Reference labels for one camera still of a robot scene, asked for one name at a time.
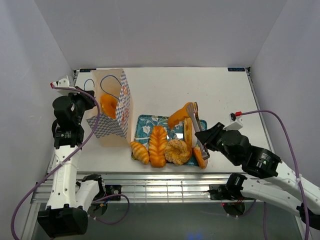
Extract small orange bread piece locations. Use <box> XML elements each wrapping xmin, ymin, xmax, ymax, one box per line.
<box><xmin>168</xmin><ymin>102</ymin><xmax>196</xmax><ymax>130</ymax></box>

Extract aluminium rail frame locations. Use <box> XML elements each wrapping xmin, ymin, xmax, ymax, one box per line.
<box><xmin>29</xmin><ymin>172</ymin><xmax>303</xmax><ymax>205</ymax></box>

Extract blue table corner label left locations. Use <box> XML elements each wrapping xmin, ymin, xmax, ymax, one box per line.
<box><xmin>79</xmin><ymin>68</ymin><xmax>96</xmax><ymax>73</ymax></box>

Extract twisted ring bread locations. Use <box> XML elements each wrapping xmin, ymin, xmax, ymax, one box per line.
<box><xmin>100</xmin><ymin>93</ymin><xmax>118</xmax><ymax>119</ymax></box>

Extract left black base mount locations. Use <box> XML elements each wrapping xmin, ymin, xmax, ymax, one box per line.
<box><xmin>105</xmin><ymin>184</ymin><xmax>122</xmax><ymax>201</ymax></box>

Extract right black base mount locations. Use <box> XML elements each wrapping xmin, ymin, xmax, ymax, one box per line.
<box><xmin>207</xmin><ymin>184</ymin><xmax>232</xmax><ymax>200</ymax></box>

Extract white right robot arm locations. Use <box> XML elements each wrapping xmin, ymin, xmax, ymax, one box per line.
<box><xmin>195</xmin><ymin>122</ymin><xmax>320</xmax><ymax>230</ymax></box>

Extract teal floral tray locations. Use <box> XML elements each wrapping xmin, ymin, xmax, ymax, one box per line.
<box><xmin>131</xmin><ymin>115</ymin><xmax>200</xmax><ymax>167</ymax></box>

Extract sugared donut bread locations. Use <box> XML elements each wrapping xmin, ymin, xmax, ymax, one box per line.
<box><xmin>164</xmin><ymin>139</ymin><xmax>192</xmax><ymax>166</ymax></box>

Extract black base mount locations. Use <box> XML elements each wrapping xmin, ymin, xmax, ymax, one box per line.
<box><xmin>207</xmin><ymin>184</ymin><xmax>232</xmax><ymax>200</ymax></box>
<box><xmin>105</xmin><ymin>184</ymin><xmax>122</xmax><ymax>201</ymax></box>

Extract braided leaf bread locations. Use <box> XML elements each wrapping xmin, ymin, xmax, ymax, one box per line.
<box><xmin>148</xmin><ymin>125</ymin><xmax>168</xmax><ymax>168</ymax></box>

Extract blue table corner label right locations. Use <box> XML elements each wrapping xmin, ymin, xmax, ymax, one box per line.
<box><xmin>227</xmin><ymin>67</ymin><xmax>246</xmax><ymax>72</ymax></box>

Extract cream sandwich bread slice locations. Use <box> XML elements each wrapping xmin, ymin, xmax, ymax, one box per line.
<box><xmin>183</xmin><ymin>117</ymin><xmax>198</xmax><ymax>148</ymax></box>

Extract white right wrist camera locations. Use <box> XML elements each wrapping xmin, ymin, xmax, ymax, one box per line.
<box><xmin>223</xmin><ymin>111</ymin><xmax>243</xmax><ymax>131</ymax></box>

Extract blue table corner label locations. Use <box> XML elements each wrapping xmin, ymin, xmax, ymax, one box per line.
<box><xmin>227</xmin><ymin>67</ymin><xmax>246</xmax><ymax>72</ymax></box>
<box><xmin>79</xmin><ymin>68</ymin><xmax>96</xmax><ymax>73</ymax></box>

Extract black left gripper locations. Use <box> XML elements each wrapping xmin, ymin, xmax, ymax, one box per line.
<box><xmin>66</xmin><ymin>86</ymin><xmax>96</xmax><ymax>125</ymax></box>

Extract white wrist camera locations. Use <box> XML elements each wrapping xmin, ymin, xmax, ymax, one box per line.
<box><xmin>50</xmin><ymin>75</ymin><xmax>76</xmax><ymax>95</ymax></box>
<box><xmin>223</xmin><ymin>111</ymin><xmax>243</xmax><ymax>131</ymax></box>

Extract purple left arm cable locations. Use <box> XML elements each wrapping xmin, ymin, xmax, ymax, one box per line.
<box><xmin>11</xmin><ymin>83</ymin><xmax>130</xmax><ymax>240</ymax></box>

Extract metal tongs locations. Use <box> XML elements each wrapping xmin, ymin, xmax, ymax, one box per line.
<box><xmin>186</xmin><ymin>102</ymin><xmax>210</xmax><ymax>160</ymax></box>

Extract pink sugared half bun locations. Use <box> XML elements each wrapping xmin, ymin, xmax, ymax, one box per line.
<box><xmin>192</xmin><ymin>147</ymin><xmax>208</xmax><ymax>169</ymax></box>

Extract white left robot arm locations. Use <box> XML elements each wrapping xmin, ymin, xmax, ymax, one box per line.
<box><xmin>37</xmin><ymin>87</ymin><xmax>106</xmax><ymax>239</ymax></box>

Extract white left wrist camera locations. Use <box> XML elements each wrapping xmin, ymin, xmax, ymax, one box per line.
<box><xmin>50</xmin><ymin>75</ymin><xmax>76</xmax><ymax>95</ymax></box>

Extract blue checkered paper bag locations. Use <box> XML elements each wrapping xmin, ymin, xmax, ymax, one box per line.
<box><xmin>86</xmin><ymin>68</ymin><xmax>133</xmax><ymax>147</ymax></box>

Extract croissant bread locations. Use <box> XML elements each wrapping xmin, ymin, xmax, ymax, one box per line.
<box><xmin>130</xmin><ymin>141</ymin><xmax>150</xmax><ymax>165</ymax></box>

